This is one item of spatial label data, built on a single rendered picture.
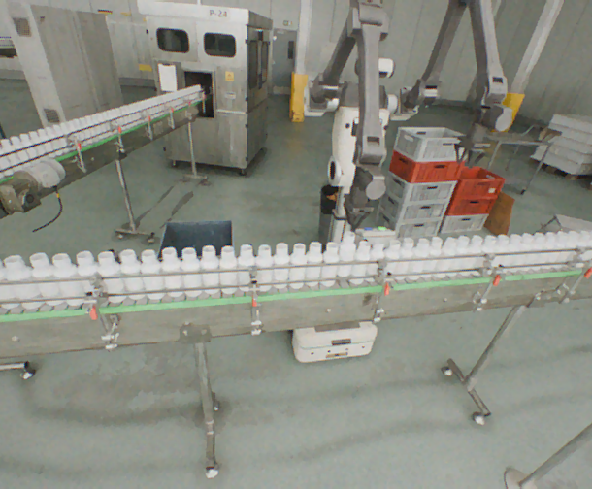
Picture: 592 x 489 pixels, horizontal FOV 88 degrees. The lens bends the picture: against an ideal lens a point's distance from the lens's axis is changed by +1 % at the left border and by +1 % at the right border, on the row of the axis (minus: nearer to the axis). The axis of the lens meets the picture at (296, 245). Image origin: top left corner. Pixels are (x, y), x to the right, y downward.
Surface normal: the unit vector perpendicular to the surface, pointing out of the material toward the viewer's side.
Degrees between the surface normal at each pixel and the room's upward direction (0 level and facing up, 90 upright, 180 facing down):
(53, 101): 90
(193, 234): 90
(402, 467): 0
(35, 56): 90
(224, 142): 90
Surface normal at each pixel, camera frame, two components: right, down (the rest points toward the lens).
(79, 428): 0.08, -0.83
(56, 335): 0.20, 0.55
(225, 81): -0.11, 0.54
